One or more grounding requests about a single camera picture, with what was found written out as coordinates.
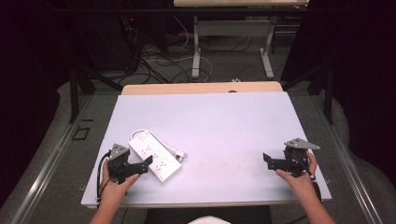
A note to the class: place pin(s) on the white desk with metal legs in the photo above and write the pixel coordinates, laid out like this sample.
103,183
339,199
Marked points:
233,28

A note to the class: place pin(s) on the black computer tower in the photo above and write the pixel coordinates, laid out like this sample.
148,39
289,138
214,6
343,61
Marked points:
106,40

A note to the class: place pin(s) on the person's right hand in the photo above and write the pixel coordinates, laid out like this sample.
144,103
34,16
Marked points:
300,185

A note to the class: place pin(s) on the white power strip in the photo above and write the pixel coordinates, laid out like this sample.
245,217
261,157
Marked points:
155,158

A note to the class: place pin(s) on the wooden table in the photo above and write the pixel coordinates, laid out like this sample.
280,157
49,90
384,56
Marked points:
186,88

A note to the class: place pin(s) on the metal floor rail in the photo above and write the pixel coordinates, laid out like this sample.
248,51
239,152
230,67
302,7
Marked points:
46,168
348,161

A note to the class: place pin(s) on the person's left hand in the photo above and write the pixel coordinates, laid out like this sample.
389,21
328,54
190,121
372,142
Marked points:
112,189

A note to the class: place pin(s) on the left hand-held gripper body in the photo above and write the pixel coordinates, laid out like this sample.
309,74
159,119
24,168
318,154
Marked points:
120,155

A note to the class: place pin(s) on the person's dark clothing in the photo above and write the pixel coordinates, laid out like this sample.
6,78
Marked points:
211,214

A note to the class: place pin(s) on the black floor socket frame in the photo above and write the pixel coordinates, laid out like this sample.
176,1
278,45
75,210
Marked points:
81,133

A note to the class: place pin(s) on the black metal stand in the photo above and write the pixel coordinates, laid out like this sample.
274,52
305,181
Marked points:
74,93
328,93

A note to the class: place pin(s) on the white table cover board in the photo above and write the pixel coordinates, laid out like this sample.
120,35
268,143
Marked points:
224,133

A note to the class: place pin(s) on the black horizontal bar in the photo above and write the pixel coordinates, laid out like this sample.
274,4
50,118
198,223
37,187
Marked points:
186,10

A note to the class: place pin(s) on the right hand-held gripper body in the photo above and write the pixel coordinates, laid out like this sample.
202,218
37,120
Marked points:
295,155

